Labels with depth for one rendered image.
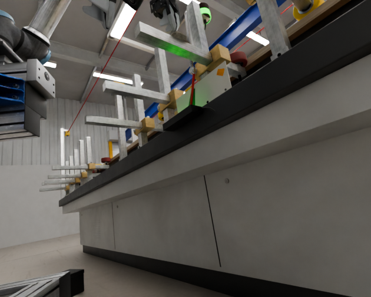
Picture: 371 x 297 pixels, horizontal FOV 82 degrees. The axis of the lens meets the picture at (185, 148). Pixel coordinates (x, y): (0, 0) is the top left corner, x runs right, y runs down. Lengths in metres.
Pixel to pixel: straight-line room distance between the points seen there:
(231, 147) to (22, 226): 8.02
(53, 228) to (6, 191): 1.78
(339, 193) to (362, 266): 0.19
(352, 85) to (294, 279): 0.60
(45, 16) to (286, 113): 1.11
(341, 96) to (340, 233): 0.39
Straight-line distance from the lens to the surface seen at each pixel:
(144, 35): 0.62
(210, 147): 0.71
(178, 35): 0.69
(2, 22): 1.21
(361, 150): 0.72
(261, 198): 0.85
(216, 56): 0.73
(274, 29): 0.64
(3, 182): 8.56
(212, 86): 0.71
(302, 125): 0.55
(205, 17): 0.97
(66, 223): 8.48
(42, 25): 1.28
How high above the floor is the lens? 0.41
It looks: 14 degrees up
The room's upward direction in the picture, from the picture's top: 9 degrees counter-clockwise
